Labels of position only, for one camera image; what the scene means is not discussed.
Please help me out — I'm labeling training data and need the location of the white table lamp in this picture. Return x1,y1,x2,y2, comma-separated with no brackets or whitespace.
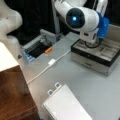
0,42,19,72

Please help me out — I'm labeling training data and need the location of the blue white gripper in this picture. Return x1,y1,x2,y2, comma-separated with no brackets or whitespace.
97,17,109,38

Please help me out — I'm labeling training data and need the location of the black box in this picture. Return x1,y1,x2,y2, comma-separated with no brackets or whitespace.
71,39,120,76

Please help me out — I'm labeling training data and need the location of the white notebook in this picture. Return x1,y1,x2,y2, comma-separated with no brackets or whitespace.
42,84,92,120

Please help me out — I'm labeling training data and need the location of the wooden bookshelf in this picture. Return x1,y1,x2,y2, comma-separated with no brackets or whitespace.
0,66,40,120

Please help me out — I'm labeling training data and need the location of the orange small object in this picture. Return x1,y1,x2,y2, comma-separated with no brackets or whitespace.
45,48,52,54

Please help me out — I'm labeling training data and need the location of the white cable with switch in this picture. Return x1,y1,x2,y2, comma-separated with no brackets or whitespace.
26,49,73,84

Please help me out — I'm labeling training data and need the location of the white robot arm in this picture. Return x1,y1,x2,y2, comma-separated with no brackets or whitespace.
0,0,109,67

